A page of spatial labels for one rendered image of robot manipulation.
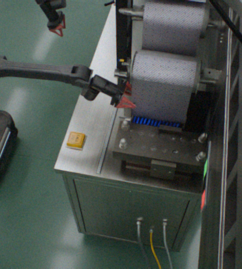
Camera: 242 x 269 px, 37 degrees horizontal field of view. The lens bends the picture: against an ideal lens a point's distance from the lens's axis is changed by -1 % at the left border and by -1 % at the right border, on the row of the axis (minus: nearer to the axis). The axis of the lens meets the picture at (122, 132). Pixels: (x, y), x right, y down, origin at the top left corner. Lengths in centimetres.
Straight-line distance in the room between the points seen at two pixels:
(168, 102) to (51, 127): 155
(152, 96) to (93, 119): 39
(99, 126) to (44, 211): 99
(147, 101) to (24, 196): 138
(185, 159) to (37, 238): 131
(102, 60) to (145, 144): 68
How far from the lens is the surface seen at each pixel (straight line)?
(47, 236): 246
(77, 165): 160
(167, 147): 150
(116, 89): 146
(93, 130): 170
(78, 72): 143
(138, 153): 147
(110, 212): 191
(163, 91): 143
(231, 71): 121
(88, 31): 363
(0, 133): 263
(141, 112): 156
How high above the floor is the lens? 228
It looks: 55 degrees down
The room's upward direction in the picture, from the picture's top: straight up
